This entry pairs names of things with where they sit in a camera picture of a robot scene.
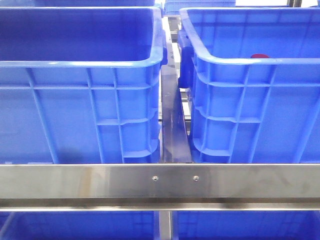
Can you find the red push button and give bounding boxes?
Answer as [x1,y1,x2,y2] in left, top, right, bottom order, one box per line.
[251,53,270,59]

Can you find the steel divider bar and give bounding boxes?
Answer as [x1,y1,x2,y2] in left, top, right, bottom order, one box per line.
[160,16,192,164]

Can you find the blue plastic crate left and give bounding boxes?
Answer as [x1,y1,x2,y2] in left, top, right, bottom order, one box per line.
[0,7,166,165]

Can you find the blue plastic crate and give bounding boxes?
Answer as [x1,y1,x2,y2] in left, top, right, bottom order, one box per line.
[179,7,320,164]
[0,7,166,165]

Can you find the blue plastic crate right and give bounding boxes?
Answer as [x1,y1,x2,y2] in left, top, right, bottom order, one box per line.
[179,7,320,164]

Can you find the blue crate back right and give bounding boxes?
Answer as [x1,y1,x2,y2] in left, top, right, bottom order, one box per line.
[164,0,236,16]

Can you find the blue crate lower right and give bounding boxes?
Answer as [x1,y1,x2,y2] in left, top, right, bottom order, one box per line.
[173,210,320,240]

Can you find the blue crate lower left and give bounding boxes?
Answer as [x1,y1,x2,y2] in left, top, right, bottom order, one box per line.
[0,211,160,240]

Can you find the blue crate far back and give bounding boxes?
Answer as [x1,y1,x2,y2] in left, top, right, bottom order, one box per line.
[0,0,163,8]

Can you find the stainless steel rack rail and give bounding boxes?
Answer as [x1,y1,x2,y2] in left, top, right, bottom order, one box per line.
[0,163,320,212]

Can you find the steel vertical post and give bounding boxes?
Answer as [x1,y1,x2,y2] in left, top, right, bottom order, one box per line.
[159,210,173,240]

